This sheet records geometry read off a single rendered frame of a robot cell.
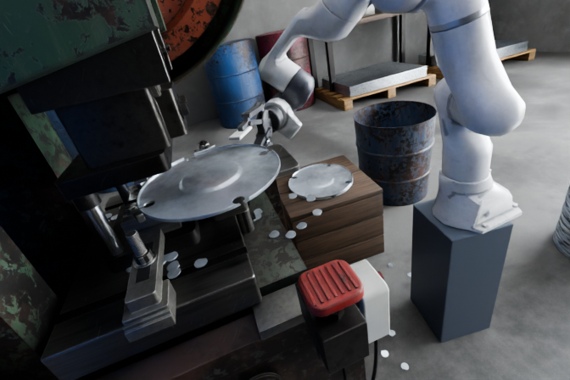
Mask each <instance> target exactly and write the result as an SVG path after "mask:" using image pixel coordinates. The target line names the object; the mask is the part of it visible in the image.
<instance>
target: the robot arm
mask: <svg viewBox="0 0 570 380"><path fill-rule="evenodd" d="M372 4H373V6H374V8H377V9H378V10H380V11H381V12H383V13H385V14H408V13H418V12H419V10H420V9H421V10H422V11H424V13H425V15H426V19H427V24H428V28H429V31H430V35H431V39H432V43H433V50H434V54H435V58H436V62H437V66H438V67H439V68H440V70H441V72H442V74H443V76H444V78H443V79H442V80H441V81H439V82H438V84H437V86H436V87H435V88H434V91H433V98H434V102H435V104H436V106H437V109H438V113H439V124H440V130H441V136H442V142H443V148H442V168H440V169H439V190H438V194H437V198H436V202H435V204H434V205H433V207H432V210H433V216H434V217H436V218H437V219H438V220H439V221H441V222H442V223H443V224H445V225H447V226H452V227H455V228H458V229H463V230H469V231H473V232H478V233H481V234H484V233H486V232H488V231H490V230H492V229H494V228H496V227H498V226H500V225H502V224H504V223H506V222H508V221H510V220H512V219H514V218H516V217H518V216H520V215H522V211H521V210H520V209H519V208H518V206H517V204H516V203H514V202H512V195H511V193H510V192H509V190H508V189H506V188H504V187H502V186H501V185H500V184H498V183H497V182H494V181H493V179H492V176H491V175H490V174H491V169H490V168H489V167H490V161H491V155H492V149H493V143H492V142H491V140H490V138H489V137H501V136H503V135H505V134H507V133H509V132H511V131H513V130H514V129H515V128H516V127H518V126H519V125H520V124H521V122H522V120H523V118H524V114H525V109H526V106H525V103H524V102H523V100H522V99H521V98H520V96H519V95H518V94H517V92H516V91H515V89H514V88H513V87H512V85H511V83H510V81H509V79H508V77H507V74H506V72H505V70H504V68H503V65H502V63H501V62H500V59H499V56H498V54H497V52H496V48H495V39H494V33H493V28H492V23H491V18H490V12H489V3H488V0H318V1H317V2H316V4H315V5H313V6H311V7H309V8H302V9H301V10H300V11H299V12H298V13H297V14H296V15H295V16H294V17H293V18H292V20H291V21H290V22H289V24H288V26H287V27H286V29H285V30H284V32H283V33H282V34H281V35H280V37H279V38H278V40H277V42H276V43H275V45H274V46H273V48H272V49H271V51H270V52H269V53H268V54H267V55H266V56H265V57H264V58H263V59H262V60H261V62H260V65H259V68H258V69H259V73H260V79H261V80H262V81H265V82H267V83H269V84H270V85H272V86H273V87H275V88H276V89H277V90H278V91H279V93H278V94H276V95H275V96H274V97H273V98H271V99H270V100H269V101H267V103H266V104H265V103H264V102H260V103H255V104H254V106H253V107H252V108H250V109H248V110H246V111H245V112H243V113H242V114H241V118H242V119H243V121H239V126H238V127H237V131H235V132H234V133H233V134H232V135H231V136H230V137H229V140H241V139H242V138H243V137H244V136H245V135H246V134H247V133H248V132H249V131H250V130H251V129H252V126H253V125H257V128H258V131H257V134H256V139H255V141H254V144H258V145H262V146H265V147H268V146H271V145H273V143H272V142H270V137H271V135H272V133H274V132H275V131H278V132H280V133H281V134H283V135H284V136H285V137H286V138H288V139H291V138H292V137H293V136H294V135H295V134H296V133H297V132H298V130H299V129H300V127H301V126H302V123H301V122H300V121H299V120H298V118H297V117H296V116H295V115H294V113H295V111H296V110H297V109H300V108H302V107H303V105H304V104H305V103H306V102H307V100H308V99H309V98H310V96H311V94H312V92H313V90H314V87H315V80H314V78H313V76H312V75H310V74H309V73H307V72H306V71H304V70H302V69H301V67H299V66H298V65H296V64H295V63H294V62H293V61H291V60H290V59H288V57H287V55H286V52H287V51H288V50H289V49H290V48H291V46H292V45H293V44H294V42H295V41H296V40H297V39H298V37H307V38H311V39H315V40H319V41H323V42H335V41H339V40H341V39H343V38H345V37H346V36H347V35H348V34H349V33H350V32H351V31H352V29H353V28H354V27H355V25H356V24H357V23H358V21H360V19H361V18H362V16H363V15H364V13H365V12H366V10H367V9H368V8H369V7H370V6H371V5H372ZM256 114H257V118H256V120H250V118H251V117H253V116H254V115H256Z"/></svg>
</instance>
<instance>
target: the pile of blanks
mask: <svg viewBox="0 0 570 380"><path fill-rule="evenodd" d="M553 240H554V243H555V245H556V246H557V248H558V249H559V250H560V251H561V252H562V253H563V254H564V255H566V256H567V257H568V258H569V259H570V182H569V186H568V190H567V194H566V197H565V201H564V203H563V206H562V212H561V214H560V217H559V219H558V222H557V224H556V230H555V233H554V235H553Z"/></svg>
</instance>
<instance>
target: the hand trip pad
mask: <svg viewBox="0 0 570 380"><path fill-rule="evenodd" d="M298 285H299V291H300V293H301V295H302V297H303V299H304V301H305V304H306V306H307V308H308V310H309V311H310V313H311V314H312V315H314V316H318V317H324V316H329V315H331V314H332V313H335V312H337V311H339V310H342V309H344V308H346V307H348V306H351V305H353V304H355V303H357V302H359V301H360V300H361V299H362V297H363V296H364V285H363V283H362V281H361V279H360V278H359V277H358V276H357V275H356V273H355V272H354V270H353V269H352V268H351V266H350V265H349V264H348V263H347V262H346V261H344V260H332V261H330V262H328V263H326V264H324V265H320V266H317V267H316V268H313V269H311V270H308V271H306V272H304V273H302V274H301V275H300V277H299V280H298Z"/></svg>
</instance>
